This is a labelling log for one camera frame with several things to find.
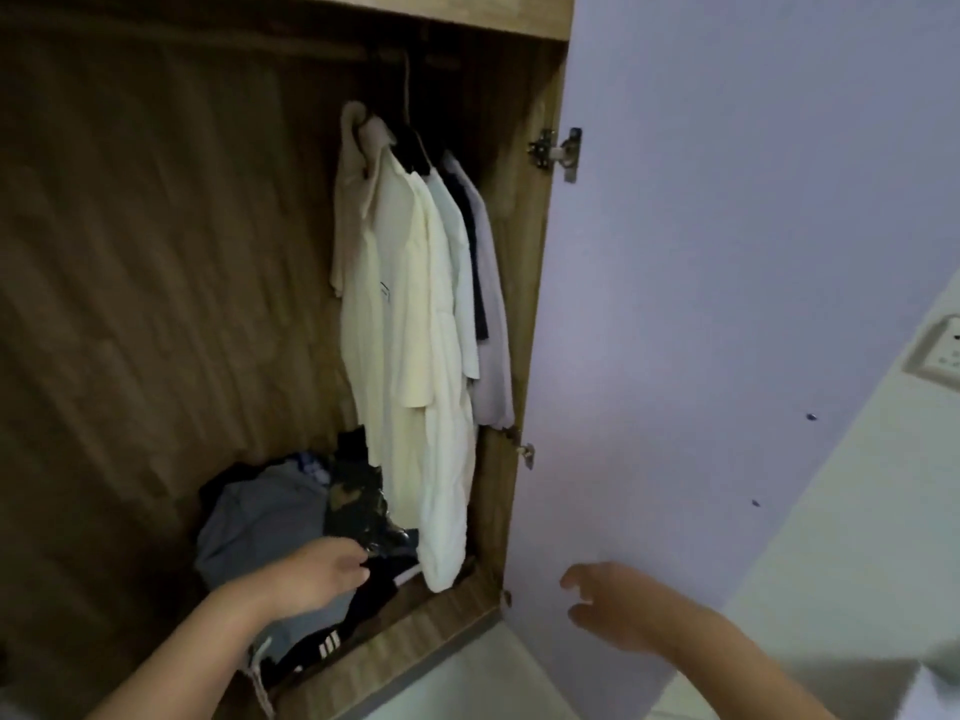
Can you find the person's right forearm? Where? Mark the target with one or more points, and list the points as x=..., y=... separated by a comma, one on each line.
x=742, y=674

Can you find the row of clothes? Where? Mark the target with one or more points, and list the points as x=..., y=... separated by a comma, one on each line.
x=450, y=367

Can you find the lilac wardrobe door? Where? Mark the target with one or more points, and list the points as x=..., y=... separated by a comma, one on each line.
x=675, y=254

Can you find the person's right hand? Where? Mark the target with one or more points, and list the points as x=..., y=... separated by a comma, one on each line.
x=637, y=611

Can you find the white wall socket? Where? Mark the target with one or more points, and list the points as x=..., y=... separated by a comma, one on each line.
x=937, y=356

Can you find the person's left forearm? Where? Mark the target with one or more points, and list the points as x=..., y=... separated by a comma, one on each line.
x=187, y=659

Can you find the heap of grey black clothes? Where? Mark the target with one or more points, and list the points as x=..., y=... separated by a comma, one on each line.
x=255, y=524

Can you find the person's left hand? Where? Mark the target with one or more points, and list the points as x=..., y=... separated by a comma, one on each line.
x=315, y=581

